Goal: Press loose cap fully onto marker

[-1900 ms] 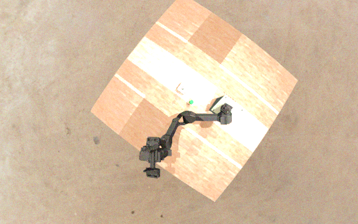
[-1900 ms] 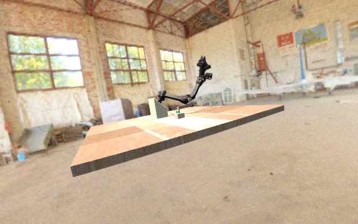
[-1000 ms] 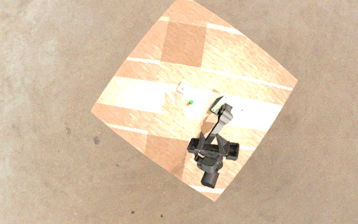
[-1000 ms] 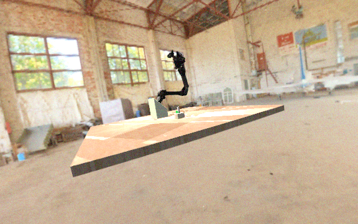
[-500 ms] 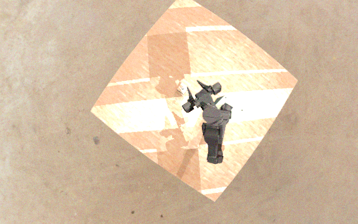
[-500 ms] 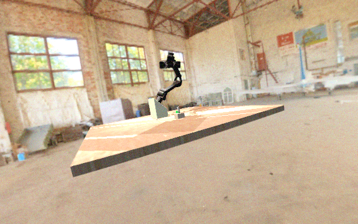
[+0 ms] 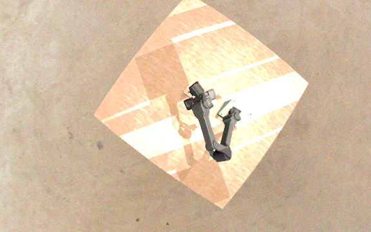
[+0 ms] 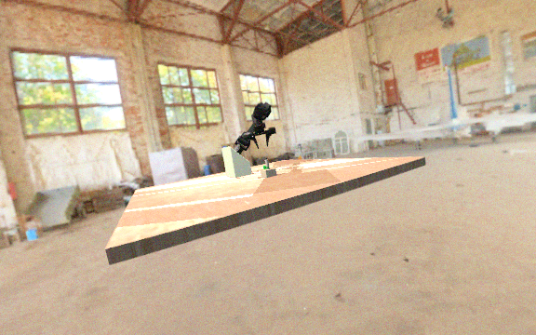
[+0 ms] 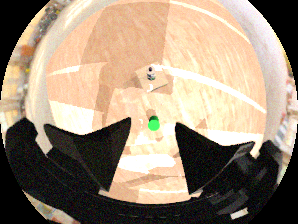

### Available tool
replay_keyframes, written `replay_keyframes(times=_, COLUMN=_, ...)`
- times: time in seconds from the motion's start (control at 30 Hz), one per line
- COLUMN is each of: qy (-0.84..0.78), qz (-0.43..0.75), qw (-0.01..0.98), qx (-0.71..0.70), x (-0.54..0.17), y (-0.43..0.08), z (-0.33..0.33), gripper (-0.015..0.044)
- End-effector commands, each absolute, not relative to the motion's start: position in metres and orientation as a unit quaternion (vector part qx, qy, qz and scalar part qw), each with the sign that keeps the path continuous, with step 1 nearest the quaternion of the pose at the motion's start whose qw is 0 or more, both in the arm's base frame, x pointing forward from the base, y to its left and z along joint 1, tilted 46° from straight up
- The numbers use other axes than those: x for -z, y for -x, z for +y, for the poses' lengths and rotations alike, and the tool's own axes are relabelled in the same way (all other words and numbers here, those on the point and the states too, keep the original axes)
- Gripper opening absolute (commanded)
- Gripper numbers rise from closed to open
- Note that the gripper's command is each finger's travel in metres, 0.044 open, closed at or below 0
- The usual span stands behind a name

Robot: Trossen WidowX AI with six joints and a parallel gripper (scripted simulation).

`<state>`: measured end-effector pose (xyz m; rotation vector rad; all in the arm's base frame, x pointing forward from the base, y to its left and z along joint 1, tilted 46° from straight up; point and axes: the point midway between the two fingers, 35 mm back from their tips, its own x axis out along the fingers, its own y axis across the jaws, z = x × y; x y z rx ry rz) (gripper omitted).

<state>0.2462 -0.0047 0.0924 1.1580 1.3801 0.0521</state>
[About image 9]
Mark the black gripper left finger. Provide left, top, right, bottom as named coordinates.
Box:
left=43, top=117, right=132, bottom=192

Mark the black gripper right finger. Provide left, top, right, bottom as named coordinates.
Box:
left=174, top=123, right=257, bottom=196

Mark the white square block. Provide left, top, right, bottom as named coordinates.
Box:
left=136, top=61, right=169, bottom=93

